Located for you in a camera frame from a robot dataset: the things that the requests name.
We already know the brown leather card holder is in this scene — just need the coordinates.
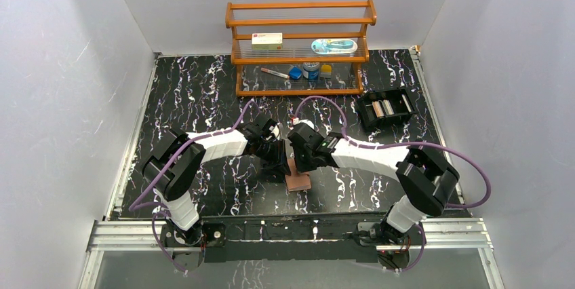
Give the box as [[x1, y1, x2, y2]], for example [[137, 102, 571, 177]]
[[285, 158, 312, 192]]

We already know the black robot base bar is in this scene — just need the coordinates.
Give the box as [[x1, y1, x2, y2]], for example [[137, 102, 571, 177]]
[[205, 212, 382, 263]]

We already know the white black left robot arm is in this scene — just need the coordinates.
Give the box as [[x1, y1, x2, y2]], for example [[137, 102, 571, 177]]
[[139, 113, 291, 246]]

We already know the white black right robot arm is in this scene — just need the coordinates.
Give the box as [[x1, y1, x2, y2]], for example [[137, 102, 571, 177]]
[[287, 121, 460, 244]]

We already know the black card tray box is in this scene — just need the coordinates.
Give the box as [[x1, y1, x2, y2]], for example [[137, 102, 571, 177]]
[[355, 88, 418, 132]]

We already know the gold cards stack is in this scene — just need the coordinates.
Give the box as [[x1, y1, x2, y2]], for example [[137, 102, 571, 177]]
[[371, 100, 385, 118]]

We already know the white cards stack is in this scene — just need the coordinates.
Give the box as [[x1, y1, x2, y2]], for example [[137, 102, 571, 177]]
[[401, 94, 413, 113]]

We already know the red white marker pen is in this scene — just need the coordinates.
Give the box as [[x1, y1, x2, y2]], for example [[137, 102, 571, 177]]
[[260, 67, 290, 79]]

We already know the small blue box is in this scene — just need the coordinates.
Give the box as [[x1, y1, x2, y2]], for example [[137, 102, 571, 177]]
[[288, 66, 302, 80]]

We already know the small yellow box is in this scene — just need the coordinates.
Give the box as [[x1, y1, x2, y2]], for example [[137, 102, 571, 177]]
[[319, 64, 333, 79]]

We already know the blue white round tin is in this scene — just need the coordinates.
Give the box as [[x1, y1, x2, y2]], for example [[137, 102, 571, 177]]
[[302, 62, 320, 80]]

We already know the white red medicine box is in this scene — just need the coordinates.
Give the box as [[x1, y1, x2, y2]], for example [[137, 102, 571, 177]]
[[251, 33, 283, 51]]

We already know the wooden three-tier shelf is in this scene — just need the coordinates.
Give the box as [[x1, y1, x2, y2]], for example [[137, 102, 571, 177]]
[[225, 0, 377, 96]]

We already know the blue toothbrush blister pack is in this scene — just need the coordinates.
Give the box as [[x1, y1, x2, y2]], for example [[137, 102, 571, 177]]
[[311, 39, 358, 55]]

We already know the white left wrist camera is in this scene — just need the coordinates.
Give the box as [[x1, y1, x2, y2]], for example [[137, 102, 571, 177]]
[[266, 124, 281, 141]]

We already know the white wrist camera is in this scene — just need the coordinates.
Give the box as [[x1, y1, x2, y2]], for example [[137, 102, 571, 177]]
[[292, 117, 315, 130], [266, 124, 281, 141]]

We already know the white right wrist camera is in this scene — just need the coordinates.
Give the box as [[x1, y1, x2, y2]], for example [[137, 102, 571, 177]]
[[292, 117, 315, 130]]

